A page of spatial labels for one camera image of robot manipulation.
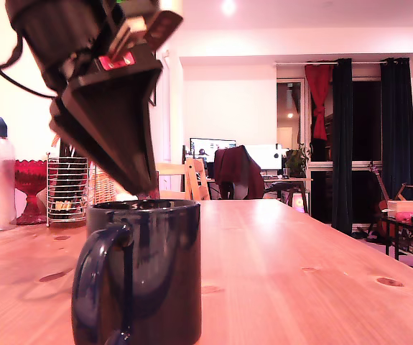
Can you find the black framed picture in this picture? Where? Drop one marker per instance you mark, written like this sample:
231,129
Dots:
153,102

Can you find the red glass goblet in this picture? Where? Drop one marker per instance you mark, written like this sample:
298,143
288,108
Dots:
30,176

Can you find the wicker basket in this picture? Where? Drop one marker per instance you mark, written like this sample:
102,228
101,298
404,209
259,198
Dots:
100,192

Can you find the black computer monitor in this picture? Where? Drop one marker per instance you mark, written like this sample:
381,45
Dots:
206,149

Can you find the light wooden chair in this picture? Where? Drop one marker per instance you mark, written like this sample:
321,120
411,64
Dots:
195,179

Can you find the dark red jacket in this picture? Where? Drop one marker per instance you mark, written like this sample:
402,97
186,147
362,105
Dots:
238,169

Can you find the black office chair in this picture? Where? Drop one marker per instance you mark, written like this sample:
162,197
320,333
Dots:
240,190

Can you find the white lit computer monitor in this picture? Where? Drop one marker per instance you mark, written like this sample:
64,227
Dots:
267,156

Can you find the round ceiling light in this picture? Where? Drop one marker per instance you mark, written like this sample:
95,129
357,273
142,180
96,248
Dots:
228,6

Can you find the dark blue ceramic mug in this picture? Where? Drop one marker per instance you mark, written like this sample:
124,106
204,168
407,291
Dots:
163,273

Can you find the green potted plant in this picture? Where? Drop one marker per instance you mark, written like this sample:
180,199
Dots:
296,160

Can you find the curtain rod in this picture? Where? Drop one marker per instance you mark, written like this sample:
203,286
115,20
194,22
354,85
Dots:
292,63

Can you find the computer tower with lit fan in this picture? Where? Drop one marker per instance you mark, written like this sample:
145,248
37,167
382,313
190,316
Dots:
298,203

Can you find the red curtain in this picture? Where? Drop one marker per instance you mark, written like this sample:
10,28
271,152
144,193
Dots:
319,100

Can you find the dark green curtain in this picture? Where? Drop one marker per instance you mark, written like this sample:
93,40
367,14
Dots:
398,125
342,143

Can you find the acoustic guitar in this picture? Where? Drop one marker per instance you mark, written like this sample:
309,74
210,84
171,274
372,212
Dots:
382,201

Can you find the black side table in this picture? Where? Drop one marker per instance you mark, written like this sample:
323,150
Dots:
396,237

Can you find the light wooden box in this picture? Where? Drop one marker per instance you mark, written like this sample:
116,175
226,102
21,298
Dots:
411,207

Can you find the pink case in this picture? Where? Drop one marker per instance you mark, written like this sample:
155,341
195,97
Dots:
409,216

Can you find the white wall conduit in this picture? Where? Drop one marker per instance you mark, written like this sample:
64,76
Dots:
166,108

